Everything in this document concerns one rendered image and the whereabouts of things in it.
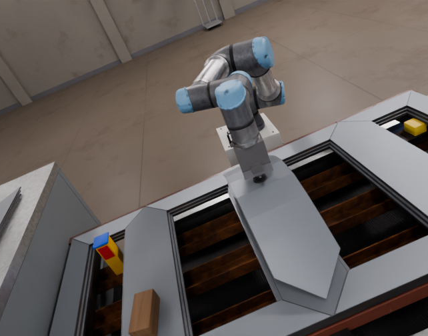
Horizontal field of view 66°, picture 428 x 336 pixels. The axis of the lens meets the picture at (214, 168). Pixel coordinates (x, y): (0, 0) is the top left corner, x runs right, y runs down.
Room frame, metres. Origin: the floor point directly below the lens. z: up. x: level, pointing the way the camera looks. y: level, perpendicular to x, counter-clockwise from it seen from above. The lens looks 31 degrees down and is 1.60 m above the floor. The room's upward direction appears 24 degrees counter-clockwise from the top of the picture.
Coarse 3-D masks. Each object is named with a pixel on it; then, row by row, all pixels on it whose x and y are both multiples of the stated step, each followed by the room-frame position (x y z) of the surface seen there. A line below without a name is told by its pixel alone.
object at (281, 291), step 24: (384, 120) 1.07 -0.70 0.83; (336, 144) 1.03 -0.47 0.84; (360, 168) 0.86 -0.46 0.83; (216, 192) 1.07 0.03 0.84; (384, 192) 0.73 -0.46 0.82; (168, 216) 1.05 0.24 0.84; (240, 216) 0.89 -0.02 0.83; (264, 264) 0.65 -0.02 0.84; (288, 288) 0.54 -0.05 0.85; (336, 288) 0.48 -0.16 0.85; (408, 288) 0.42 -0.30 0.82
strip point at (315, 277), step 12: (336, 252) 0.53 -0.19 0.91; (312, 264) 0.52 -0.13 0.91; (324, 264) 0.51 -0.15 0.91; (336, 264) 0.50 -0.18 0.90; (276, 276) 0.53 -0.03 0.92; (288, 276) 0.52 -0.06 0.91; (300, 276) 0.51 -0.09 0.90; (312, 276) 0.50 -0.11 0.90; (324, 276) 0.49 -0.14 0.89; (300, 288) 0.49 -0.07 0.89; (312, 288) 0.48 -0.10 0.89; (324, 288) 0.47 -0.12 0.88
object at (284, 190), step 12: (288, 180) 0.74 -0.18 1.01; (252, 192) 0.75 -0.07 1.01; (264, 192) 0.73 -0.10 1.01; (276, 192) 0.72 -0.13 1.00; (288, 192) 0.70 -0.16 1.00; (300, 192) 0.69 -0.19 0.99; (240, 204) 0.73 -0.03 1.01; (252, 204) 0.71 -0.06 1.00; (264, 204) 0.70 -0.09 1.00; (276, 204) 0.68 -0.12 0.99; (252, 216) 0.68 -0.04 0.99
